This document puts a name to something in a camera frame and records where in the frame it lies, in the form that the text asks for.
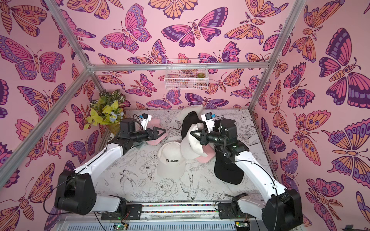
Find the small succulent in basket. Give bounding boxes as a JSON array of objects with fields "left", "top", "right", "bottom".
[{"left": 197, "top": 72, "right": 206, "bottom": 79}]

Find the plain black cap back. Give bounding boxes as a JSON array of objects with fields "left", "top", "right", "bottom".
[{"left": 181, "top": 111, "right": 204, "bottom": 139}]

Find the aluminium horizontal back bar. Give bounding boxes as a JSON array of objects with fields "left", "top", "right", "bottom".
[{"left": 90, "top": 62, "right": 269, "bottom": 72}]

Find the aluminium corner post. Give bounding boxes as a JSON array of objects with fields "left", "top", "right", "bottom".
[
  {"left": 248, "top": 0, "right": 306, "bottom": 112},
  {"left": 45, "top": 0, "right": 105, "bottom": 92}
]

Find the pink cap centre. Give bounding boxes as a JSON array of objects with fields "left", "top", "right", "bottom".
[{"left": 196, "top": 144, "right": 216, "bottom": 164}]

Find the aluminium corner post left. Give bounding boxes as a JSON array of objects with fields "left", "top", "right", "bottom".
[{"left": 45, "top": 0, "right": 105, "bottom": 92}]

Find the aluminium left side bar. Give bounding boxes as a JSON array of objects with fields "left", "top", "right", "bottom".
[{"left": 1, "top": 68, "right": 91, "bottom": 187}]

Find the potted green plant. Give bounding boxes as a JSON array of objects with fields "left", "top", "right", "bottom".
[{"left": 83, "top": 89, "right": 129, "bottom": 136}]

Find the plain black cap front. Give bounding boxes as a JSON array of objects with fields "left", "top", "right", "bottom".
[{"left": 214, "top": 151, "right": 244, "bottom": 185}]

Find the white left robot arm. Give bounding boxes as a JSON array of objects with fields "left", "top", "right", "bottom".
[{"left": 55, "top": 118, "right": 166, "bottom": 218}]

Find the white wire basket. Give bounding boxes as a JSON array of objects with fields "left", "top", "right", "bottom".
[{"left": 163, "top": 58, "right": 209, "bottom": 90}]

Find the white Colorado cap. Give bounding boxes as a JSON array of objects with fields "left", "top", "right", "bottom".
[
  {"left": 181, "top": 123, "right": 206, "bottom": 160},
  {"left": 157, "top": 141, "right": 186, "bottom": 179}
]

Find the plain black cap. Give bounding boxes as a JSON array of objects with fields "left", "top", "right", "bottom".
[
  {"left": 214, "top": 151, "right": 244, "bottom": 185},
  {"left": 181, "top": 111, "right": 204, "bottom": 139}
]

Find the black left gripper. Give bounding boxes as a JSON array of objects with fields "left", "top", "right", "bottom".
[{"left": 130, "top": 128, "right": 166, "bottom": 144}]

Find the pink cap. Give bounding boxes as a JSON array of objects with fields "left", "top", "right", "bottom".
[
  {"left": 145, "top": 117, "right": 162, "bottom": 146},
  {"left": 196, "top": 144, "right": 216, "bottom": 164}
]

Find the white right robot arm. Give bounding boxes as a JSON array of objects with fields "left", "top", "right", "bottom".
[{"left": 190, "top": 119, "right": 304, "bottom": 231}]

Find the pink cap left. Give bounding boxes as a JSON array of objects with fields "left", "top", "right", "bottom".
[{"left": 145, "top": 117, "right": 162, "bottom": 146}]

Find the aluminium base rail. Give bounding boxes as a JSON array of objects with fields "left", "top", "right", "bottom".
[{"left": 55, "top": 200, "right": 267, "bottom": 231}]

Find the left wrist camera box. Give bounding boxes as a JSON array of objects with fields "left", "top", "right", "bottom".
[{"left": 139, "top": 113, "right": 152, "bottom": 130}]

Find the aluminium corner post right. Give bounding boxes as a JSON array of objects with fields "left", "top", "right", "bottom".
[{"left": 248, "top": 0, "right": 306, "bottom": 112}]

